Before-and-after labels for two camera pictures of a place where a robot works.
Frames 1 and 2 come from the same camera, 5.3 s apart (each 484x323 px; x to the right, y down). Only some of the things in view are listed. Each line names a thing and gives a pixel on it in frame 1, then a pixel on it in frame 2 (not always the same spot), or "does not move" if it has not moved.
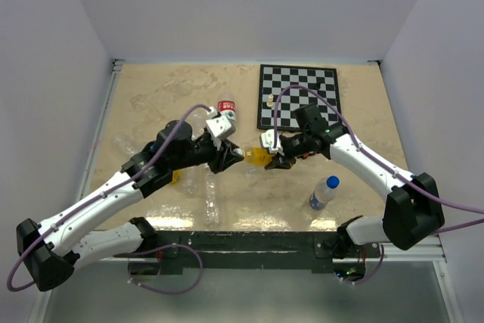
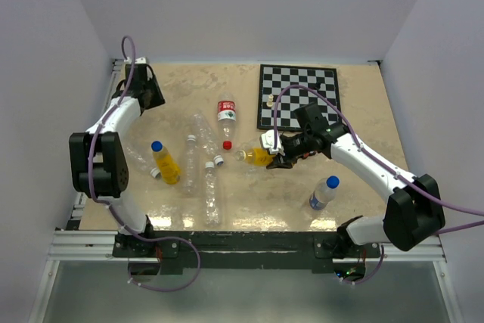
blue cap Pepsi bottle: (324, 192) does not move
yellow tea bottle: (258, 156) does not move
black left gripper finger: (220, 166) → (153, 96)
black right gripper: (280, 161) does not move
